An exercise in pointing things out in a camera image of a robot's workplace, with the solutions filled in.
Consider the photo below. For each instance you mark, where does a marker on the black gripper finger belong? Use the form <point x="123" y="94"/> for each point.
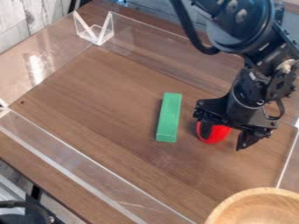
<point x="248" y="137"/>
<point x="206" y="129"/>

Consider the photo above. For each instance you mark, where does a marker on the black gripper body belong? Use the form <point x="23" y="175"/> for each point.
<point x="224" y="111"/>

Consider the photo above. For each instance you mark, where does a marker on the red plush strawberry toy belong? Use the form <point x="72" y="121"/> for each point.
<point x="219" y="133"/>

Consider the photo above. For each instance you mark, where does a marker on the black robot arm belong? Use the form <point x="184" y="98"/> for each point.
<point x="244" y="27"/>

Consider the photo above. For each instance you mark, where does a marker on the green rectangular block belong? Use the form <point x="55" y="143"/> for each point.
<point x="168" y="121"/>

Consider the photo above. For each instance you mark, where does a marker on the wooden bowl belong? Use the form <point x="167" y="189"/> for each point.
<point x="262" y="205"/>

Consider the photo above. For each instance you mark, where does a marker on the clear acrylic enclosure wall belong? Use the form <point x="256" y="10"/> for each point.
<point x="79" y="113"/>

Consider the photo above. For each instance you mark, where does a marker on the clear acrylic corner bracket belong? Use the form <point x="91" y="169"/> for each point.
<point x="96" y="34"/>

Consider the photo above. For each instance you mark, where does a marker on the black clamp with cable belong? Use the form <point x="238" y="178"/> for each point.
<point x="25" y="212"/>

